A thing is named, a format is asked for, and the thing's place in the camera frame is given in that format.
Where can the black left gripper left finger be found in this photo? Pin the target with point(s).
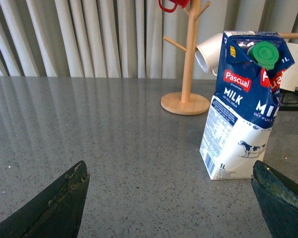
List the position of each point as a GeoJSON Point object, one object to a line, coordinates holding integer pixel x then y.
{"type": "Point", "coordinates": [56, 212]}

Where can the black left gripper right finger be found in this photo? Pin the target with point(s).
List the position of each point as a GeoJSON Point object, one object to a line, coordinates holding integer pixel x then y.
{"type": "Point", "coordinates": [277, 196]}

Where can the blue white milk carton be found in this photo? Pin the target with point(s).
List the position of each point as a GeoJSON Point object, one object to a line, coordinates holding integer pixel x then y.
{"type": "Point", "coordinates": [245, 103]}

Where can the left ribbed cream mug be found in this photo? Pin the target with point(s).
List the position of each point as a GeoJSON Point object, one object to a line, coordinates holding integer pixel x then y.
{"type": "Point", "coordinates": [289, 80]}

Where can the wooden mug tree stand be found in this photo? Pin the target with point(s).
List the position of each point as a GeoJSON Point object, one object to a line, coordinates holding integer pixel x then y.
{"type": "Point", "coordinates": [186, 103]}

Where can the white mug on tree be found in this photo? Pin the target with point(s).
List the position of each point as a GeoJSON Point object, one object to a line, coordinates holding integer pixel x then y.
{"type": "Point", "coordinates": [208, 52]}

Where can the red mug on tree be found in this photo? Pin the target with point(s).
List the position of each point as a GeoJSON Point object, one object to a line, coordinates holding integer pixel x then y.
{"type": "Point", "coordinates": [172, 5]}

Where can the black wire mug rack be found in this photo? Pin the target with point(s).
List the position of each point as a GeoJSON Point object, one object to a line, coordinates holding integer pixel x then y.
{"type": "Point", "coordinates": [289, 99]}

